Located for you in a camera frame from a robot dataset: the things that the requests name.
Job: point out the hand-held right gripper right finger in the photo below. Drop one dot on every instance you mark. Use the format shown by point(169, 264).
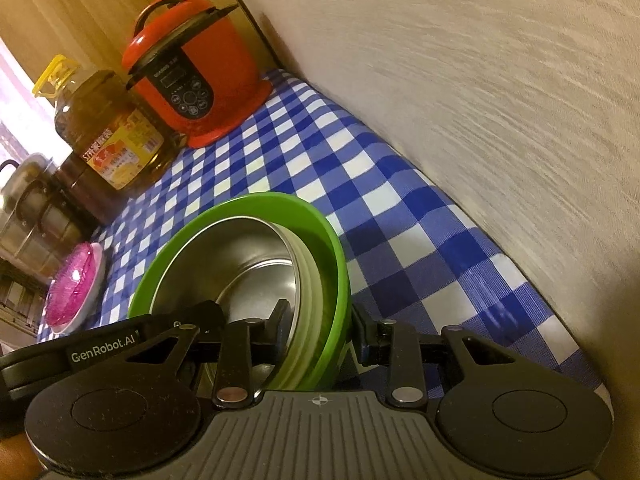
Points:
point(362, 327)

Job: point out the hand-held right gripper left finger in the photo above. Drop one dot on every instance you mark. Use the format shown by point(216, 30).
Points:
point(281, 317)

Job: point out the green bowl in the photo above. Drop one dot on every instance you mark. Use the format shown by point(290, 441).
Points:
point(330, 260)

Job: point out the steel-lined cream bowl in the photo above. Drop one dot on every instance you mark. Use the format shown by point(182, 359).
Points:
point(240, 250)

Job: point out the purple transparent plastic plate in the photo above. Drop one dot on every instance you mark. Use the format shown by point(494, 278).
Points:
point(70, 285)

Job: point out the pink round container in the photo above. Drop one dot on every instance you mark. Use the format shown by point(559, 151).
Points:
point(99, 280)

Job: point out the blue white checkered tablecloth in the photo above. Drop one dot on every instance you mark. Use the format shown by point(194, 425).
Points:
point(400, 200)

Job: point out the dark seasoning jar rack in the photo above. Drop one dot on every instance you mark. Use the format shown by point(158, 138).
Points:
point(65, 220)

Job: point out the steel pot with lid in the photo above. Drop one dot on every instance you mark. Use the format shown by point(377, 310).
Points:
point(20, 200)

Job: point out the cooking oil bottle yellow label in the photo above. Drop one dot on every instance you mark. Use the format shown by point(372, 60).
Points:
point(115, 130)

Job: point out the red electric pressure cooker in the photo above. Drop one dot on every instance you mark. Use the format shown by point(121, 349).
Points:
point(200, 60)

